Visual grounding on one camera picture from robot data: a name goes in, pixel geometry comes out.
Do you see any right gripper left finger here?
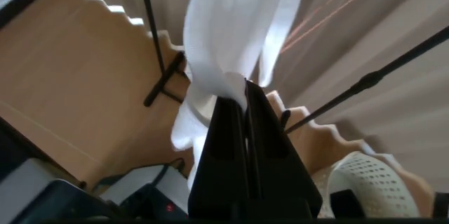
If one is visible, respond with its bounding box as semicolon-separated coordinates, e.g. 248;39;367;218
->
187;95;252;220

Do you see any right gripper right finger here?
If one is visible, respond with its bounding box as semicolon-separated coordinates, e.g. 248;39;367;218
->
245;79;323;220

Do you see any white printed t-shirt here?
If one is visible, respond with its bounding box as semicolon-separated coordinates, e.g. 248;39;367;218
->
170;0;308;190

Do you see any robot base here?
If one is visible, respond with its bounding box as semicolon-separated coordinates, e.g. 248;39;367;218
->
0;117;192;222

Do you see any white laundry basket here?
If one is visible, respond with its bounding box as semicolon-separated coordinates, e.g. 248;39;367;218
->
311;150;422;218

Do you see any black clothes rack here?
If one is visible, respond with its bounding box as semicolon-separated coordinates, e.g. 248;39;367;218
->
135;0;449;136

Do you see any pink clothes hanger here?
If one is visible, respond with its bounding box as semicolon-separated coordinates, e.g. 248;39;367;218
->
279;0;398;55

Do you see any black garment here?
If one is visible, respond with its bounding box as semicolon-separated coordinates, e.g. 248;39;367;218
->
329;188;366;218

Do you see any beige curtain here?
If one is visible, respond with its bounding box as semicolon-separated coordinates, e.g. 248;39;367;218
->
45;0;449;193

